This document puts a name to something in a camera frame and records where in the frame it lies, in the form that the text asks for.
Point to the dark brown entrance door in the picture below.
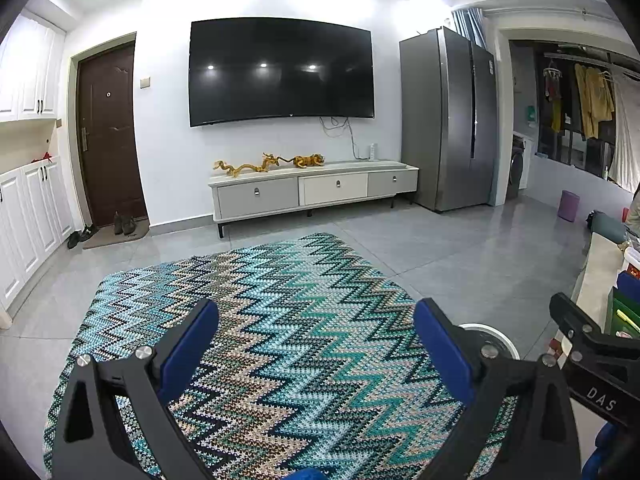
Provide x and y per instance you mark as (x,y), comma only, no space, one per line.
(110,135)

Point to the white cupboard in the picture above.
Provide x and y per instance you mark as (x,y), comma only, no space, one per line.
(27,70)
(30,220)

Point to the dark teal sofa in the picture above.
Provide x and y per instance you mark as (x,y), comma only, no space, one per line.
(606,227)

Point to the wall switch panel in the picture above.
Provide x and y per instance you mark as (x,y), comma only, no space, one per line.
(144,82)

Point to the golden dragon ornament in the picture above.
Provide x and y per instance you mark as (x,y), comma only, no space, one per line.
(245,167)

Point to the pair of brown shoes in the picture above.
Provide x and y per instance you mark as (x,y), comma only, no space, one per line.
(124,224)

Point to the small white orange box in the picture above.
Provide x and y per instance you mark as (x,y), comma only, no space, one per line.
(631,257)

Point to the white upper cupboard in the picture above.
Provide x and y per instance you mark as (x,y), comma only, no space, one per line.
(27,70)

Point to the blue curtain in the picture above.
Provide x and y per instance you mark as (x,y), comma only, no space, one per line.
(470,27)

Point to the grey double-door refrigerator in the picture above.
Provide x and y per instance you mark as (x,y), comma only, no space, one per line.
(440,120)

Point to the grey washing machine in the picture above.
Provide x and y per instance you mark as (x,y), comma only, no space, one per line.
(517,167)

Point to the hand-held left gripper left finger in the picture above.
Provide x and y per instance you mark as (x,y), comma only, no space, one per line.
(192,345)

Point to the teal zigzag woven rug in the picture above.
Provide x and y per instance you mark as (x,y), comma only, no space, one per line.
(300,335)

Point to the golden tiger ornament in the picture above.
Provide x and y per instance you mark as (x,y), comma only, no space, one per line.
(307,161)

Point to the white round bin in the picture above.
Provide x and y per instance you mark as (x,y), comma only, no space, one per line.
(500,337)

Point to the white lower cupboard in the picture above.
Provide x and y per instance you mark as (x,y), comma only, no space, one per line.
(30,220)

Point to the white hanging sheet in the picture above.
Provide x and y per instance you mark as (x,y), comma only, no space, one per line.
(627,135)

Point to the white marble coffee table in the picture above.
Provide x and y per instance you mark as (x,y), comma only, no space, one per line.
(597,270)

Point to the large black wall television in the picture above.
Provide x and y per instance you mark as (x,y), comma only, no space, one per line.
(280,70)

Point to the green box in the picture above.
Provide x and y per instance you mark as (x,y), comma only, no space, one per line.
(625,310)

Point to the white grey television cabinet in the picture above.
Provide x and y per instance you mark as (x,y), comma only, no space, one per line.
(257,195)

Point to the brown doormat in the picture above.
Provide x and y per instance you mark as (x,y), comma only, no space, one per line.
(107,241)

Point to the pair of black shoes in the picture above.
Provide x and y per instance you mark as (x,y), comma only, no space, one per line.
(80,237)

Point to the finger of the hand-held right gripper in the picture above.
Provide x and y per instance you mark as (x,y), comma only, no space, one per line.
(590,332)

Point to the white power strip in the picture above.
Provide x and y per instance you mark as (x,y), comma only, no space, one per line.
(373,152)

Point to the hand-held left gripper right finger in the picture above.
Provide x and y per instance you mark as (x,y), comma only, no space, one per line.
(440,345)

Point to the purple stool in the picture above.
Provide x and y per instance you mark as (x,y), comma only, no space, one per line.
(569,206)

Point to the hanging red yellow garment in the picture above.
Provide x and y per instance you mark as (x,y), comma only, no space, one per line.
(554,105)

